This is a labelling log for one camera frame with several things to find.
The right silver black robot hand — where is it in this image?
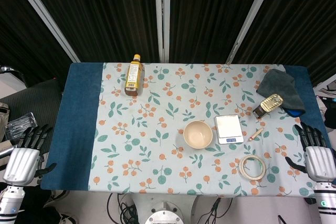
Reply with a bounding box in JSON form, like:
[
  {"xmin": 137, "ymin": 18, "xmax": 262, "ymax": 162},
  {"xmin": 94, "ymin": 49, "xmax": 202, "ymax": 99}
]
[{"xmin": 285, "ymin": 122, "xmax": 335, "ymax": 183}]

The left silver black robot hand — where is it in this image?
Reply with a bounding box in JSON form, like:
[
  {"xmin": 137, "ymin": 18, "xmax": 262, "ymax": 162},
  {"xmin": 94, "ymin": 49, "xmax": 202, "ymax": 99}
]
[{"xmin": 2, "ymin": 124, "xmax": 57, "ymax": 184}]

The small wooden stick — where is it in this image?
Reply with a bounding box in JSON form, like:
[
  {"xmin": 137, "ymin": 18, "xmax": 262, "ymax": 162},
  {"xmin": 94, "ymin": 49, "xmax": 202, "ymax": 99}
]
[{"xmin": 248, "ymin": 127, "xmax": 264, "ymax": 143}]

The small digital kitchen scale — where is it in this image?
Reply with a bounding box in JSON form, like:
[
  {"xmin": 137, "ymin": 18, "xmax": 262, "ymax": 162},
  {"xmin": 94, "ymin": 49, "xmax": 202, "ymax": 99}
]
[{"xmin": 214, "ymin": 114, "xmax": 245, "ymax": 145}]

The clear plastic bag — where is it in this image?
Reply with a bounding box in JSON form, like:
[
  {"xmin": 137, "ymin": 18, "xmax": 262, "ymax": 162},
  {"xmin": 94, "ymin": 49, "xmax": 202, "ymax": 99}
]
[{"xmin": 4, "ymin": 112, "xmax": 37, "ymax": 146}]

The blue table cover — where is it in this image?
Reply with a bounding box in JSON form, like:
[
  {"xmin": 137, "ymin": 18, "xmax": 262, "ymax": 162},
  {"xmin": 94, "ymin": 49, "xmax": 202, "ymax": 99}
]
[{"xmin": 40, "ymin": 62, "xmax": 329, "ymax": 198}]

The gold rectangular tin can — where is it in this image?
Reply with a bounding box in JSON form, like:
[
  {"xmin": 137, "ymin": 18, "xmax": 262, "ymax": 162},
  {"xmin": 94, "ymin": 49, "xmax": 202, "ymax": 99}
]
[{"xmin": 252, "ymin": 93, "xmax": 285, "ymax": 119}]

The beige masking tape roll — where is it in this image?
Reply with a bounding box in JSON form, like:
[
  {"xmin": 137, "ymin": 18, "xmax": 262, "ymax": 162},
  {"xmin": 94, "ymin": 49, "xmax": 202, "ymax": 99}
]
[{"xmin": 239, "ymin": 155, "xmax": 267, "ymax": 181}]

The black white shoe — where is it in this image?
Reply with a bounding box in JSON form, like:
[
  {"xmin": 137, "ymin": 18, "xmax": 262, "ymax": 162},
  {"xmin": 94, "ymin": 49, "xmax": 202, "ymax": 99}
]
[{"xmin": 58, "ymin": 212, "xmax": 79, "ymax": 224}]

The dark grey cloth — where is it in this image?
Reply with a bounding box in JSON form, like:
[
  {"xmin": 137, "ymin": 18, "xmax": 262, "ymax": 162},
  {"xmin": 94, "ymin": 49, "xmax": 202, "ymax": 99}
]
[{"xmin": 256, "ymin": 68, "xmax": 306, "ymax": 112}]

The beige bowl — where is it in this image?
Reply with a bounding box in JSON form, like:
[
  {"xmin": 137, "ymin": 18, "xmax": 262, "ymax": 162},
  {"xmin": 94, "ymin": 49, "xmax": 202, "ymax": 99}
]
[{"xmin": 183, "ymin": 120, "xmax": 214, "ymax": 150}]

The yellow capped amber bottle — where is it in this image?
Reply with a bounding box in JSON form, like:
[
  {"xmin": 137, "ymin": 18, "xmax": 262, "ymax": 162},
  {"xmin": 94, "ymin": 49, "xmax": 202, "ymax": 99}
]
[{"xmin": 124, "ymin": 54, "xmax": 145, "ymax": 97}]

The floral print tablecloth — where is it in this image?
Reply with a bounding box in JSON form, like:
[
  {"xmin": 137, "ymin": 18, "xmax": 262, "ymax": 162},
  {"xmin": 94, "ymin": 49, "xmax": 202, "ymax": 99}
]
[{"xmin": 88, "ymin": 62, "xmax": 320, "ymax": 198}]

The white robot torso base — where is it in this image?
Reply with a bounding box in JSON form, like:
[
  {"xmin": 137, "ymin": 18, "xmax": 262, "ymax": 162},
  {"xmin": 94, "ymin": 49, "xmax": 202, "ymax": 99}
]
[{"xmin": 130, "ymin": 195, "xmax": 202, "ymax": 224}]

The black pleated curtain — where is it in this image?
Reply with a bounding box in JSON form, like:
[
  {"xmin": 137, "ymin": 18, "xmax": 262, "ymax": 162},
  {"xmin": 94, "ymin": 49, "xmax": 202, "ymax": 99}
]
[{"xmin": 0, "ymin": 0, "xmax": 336, "ymax": 88}]

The black cable bundle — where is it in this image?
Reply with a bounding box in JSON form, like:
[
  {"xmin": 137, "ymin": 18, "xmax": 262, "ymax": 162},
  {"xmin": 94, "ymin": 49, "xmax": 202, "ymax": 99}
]
[
  {"xmin": 196, "ymin": 197, "xmax": 233, "ymax": 224},
  {"xmin": 107, "ymin": 193, "xmax": 139, "ymax": 224}
]

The white metal frame post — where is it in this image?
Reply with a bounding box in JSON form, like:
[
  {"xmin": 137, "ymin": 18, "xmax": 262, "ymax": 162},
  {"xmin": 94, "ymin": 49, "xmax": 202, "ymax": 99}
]
[
  {"xmin": 154, "ymin": 0, "xmax": 172, "ymax": 62},
  {"xmin": 226, "ymin": 0, "xmax": 279, "ymax": 65},
  {"xmin": 7, "ymin": 0, "xmax": 80, "ymax": 63}
]

